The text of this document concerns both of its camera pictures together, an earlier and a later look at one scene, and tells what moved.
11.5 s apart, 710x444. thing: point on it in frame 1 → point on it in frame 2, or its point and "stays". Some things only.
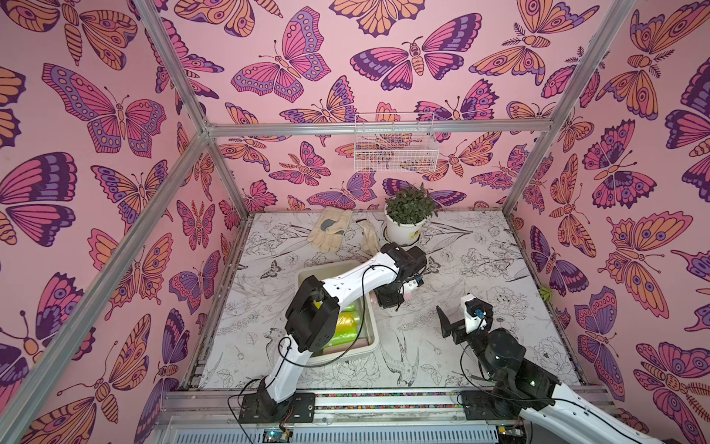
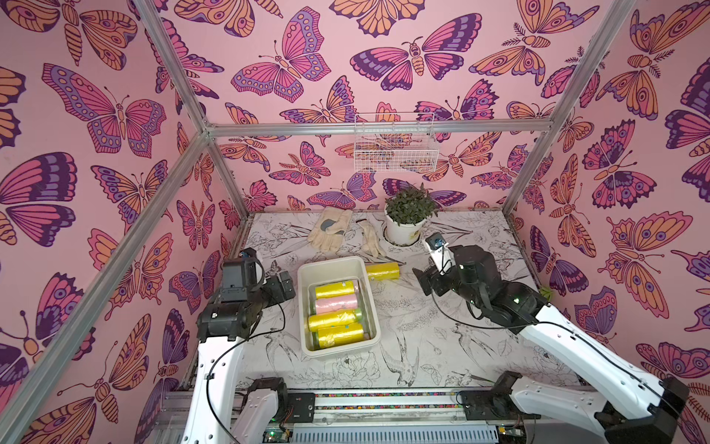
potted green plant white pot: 406,211 stays
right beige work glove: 370,244 stays
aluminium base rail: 223,407 stays
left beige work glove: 328,230 stays
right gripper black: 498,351 → 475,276
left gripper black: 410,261 → 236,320
